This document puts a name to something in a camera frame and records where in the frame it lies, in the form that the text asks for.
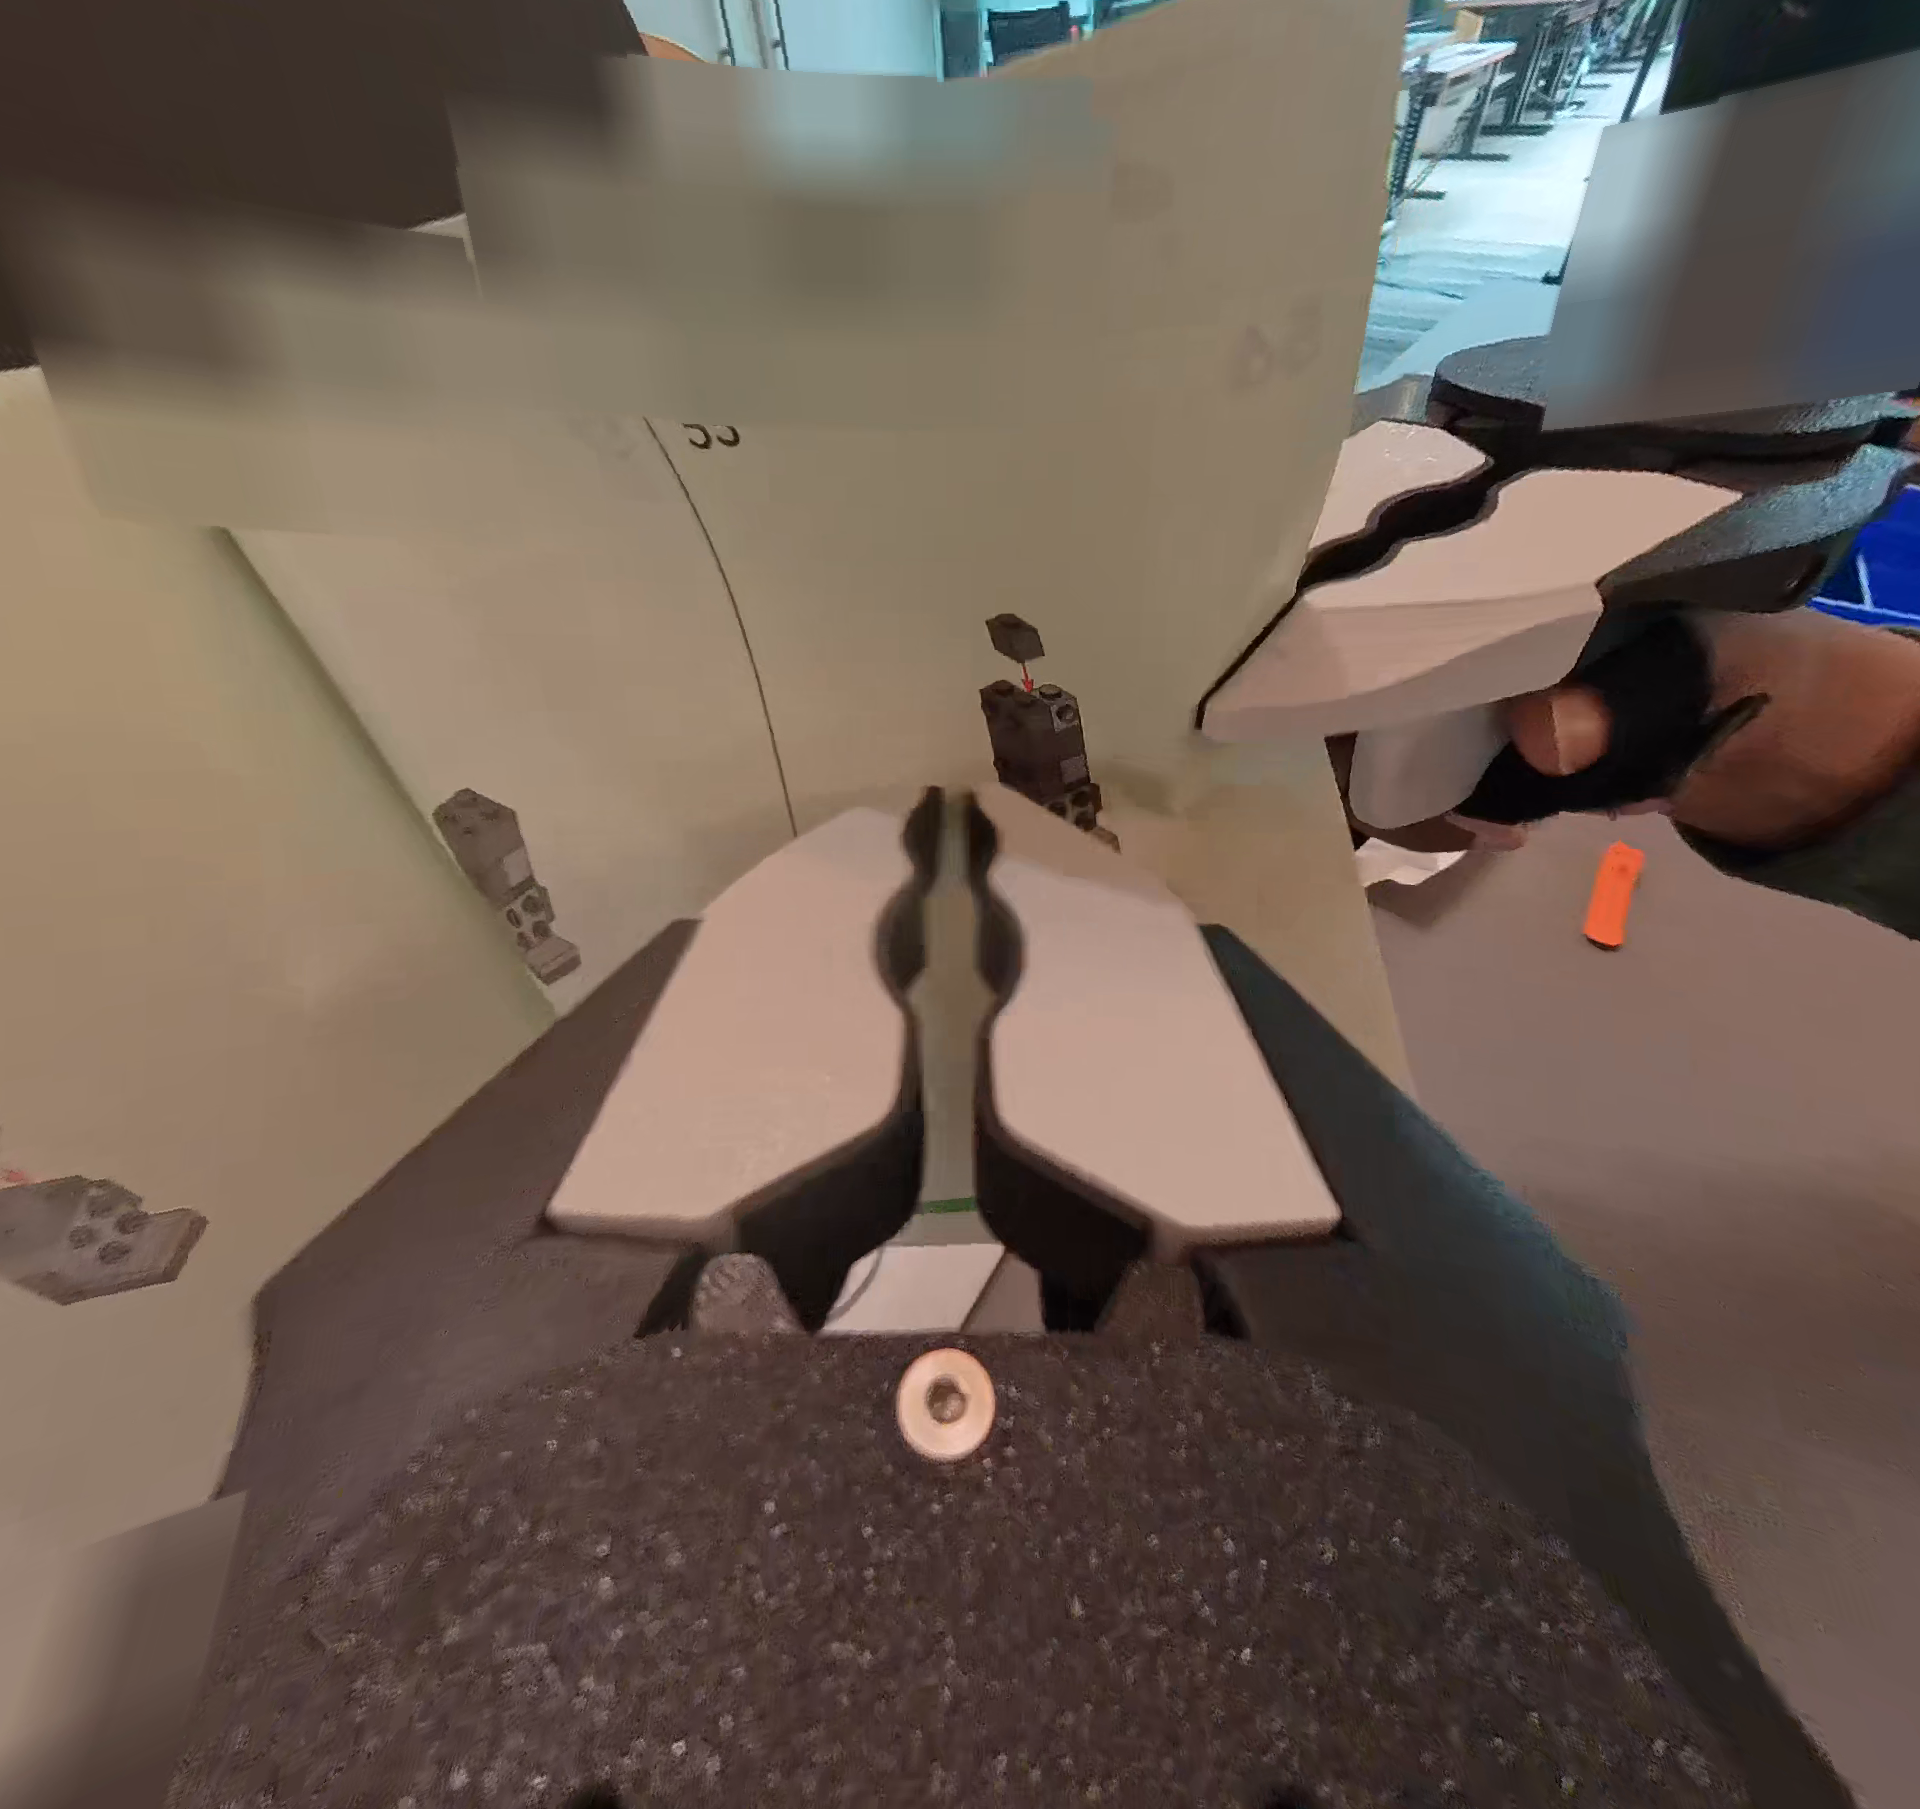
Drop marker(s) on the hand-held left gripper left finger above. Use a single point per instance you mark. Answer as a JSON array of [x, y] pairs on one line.
[[734, 1062]]

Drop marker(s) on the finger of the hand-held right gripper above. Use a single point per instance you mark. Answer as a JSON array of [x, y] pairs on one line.
[[1425, 640], [1395, 481]]

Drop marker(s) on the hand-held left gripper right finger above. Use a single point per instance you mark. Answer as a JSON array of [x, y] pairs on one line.
[[1155, 1073]]

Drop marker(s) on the instruction booklet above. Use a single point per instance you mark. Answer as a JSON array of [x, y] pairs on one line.
[[375, 789]]

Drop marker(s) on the grey desk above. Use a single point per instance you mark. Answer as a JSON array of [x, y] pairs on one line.
[[1650, 1239]]

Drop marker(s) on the person's right hand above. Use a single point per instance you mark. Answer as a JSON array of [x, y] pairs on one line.
[[1831, 715]]

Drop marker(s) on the blue plastic storage bin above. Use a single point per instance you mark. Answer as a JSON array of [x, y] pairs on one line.
[[1873, 565]]

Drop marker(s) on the orange flat toy piece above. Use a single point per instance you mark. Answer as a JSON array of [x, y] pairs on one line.
[[1614, 895]]

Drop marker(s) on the black office chair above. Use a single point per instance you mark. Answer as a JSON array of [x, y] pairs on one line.
[[1026, 41]]

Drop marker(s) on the black flat panel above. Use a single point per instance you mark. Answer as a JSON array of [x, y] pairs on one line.
[[225, 41]]

